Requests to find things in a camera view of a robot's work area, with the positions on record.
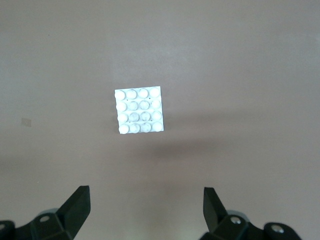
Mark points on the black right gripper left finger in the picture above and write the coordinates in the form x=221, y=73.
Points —
x=72, y=215

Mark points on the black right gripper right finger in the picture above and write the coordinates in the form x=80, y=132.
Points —
x=215, y=215

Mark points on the white studded base plate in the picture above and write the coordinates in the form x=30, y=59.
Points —
x=140, y=111

